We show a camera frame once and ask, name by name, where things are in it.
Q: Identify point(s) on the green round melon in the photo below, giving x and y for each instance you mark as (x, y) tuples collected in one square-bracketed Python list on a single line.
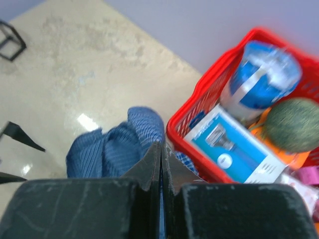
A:
[(293, 125)]

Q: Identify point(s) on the orange package in basket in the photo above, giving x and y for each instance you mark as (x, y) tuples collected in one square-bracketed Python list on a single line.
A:
[(294, 160)]

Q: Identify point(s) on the pink small package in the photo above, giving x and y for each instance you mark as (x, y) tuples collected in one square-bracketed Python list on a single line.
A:
[(309, 175)]

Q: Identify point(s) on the blue white razor box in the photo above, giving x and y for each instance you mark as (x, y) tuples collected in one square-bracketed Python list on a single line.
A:
[(224, 141)]

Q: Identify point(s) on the blue plaid shirt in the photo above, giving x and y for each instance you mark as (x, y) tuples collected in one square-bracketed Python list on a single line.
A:
[(112, 154)]

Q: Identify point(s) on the red plastic basket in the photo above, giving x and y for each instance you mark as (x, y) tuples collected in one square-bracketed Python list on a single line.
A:
[(208, 89)]

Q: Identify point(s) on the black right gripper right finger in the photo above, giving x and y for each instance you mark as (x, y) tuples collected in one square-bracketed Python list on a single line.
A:
[(195, 209)]

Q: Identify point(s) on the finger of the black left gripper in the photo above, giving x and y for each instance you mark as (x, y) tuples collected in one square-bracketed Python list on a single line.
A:
[(15, 132), (9, 178)]

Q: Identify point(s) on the black wire frame stand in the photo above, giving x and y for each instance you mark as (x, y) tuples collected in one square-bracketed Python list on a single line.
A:
[(11, 43)]

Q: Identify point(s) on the blue white wrapped roll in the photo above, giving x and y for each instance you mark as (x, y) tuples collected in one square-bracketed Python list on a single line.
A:
[(265, 74)]

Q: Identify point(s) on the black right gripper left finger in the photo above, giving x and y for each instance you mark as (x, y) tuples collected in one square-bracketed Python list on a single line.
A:
[(127, 207)]

